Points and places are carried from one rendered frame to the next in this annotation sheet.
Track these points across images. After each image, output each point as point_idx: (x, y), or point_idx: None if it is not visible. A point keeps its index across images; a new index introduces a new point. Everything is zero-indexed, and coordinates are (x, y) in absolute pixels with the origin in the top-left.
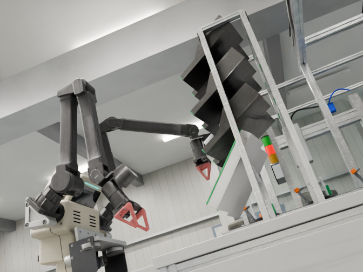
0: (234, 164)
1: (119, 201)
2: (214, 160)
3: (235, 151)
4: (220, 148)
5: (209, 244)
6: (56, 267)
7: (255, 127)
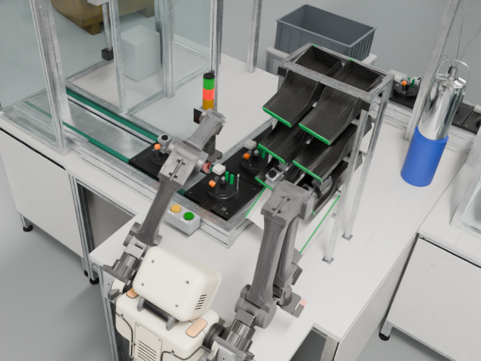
0: (327, 220)
1: (290, 299)
2: None
3: (331, 210)
4: None
5: (360, 311)
6: None
7: None
